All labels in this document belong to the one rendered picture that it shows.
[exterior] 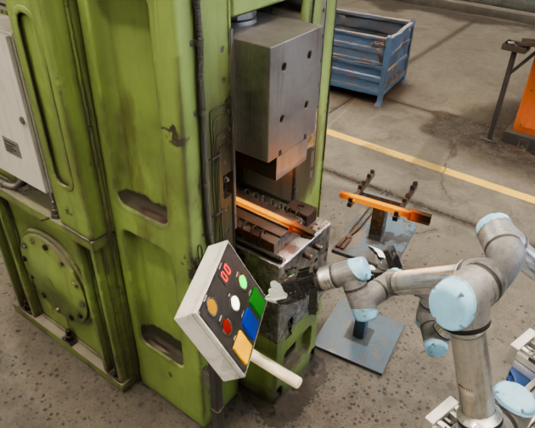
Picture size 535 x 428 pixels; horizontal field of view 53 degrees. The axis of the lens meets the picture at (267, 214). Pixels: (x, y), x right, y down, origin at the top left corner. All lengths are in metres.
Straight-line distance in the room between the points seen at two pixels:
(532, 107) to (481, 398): 4.07
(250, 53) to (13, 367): 2.14
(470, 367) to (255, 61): 1.07
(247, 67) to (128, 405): 1.78
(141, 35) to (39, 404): 1.91
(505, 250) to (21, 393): 2.34
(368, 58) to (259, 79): 4.01
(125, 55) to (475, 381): 1.40
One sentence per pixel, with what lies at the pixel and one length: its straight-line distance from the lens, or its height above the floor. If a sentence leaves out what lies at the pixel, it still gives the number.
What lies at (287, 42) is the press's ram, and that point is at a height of 1.76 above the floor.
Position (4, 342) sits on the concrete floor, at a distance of 3.33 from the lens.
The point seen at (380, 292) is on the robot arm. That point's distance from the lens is 1.70.
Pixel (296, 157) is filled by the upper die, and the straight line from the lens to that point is 2.01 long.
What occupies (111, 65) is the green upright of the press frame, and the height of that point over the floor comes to 1.65.
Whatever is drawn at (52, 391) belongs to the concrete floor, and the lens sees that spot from 3.02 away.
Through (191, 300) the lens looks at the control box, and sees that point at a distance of 1.59.
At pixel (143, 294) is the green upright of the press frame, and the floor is 0.61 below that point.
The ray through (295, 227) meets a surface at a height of 1.01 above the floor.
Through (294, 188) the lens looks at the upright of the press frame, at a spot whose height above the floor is 1.00.
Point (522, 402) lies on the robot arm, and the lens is 1.69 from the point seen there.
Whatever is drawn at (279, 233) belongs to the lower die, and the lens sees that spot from 2.14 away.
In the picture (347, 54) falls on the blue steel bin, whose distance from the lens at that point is 5.79.
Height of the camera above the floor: 2.29
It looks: 35 degrees down
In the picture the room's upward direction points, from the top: 1 degrees clockwise
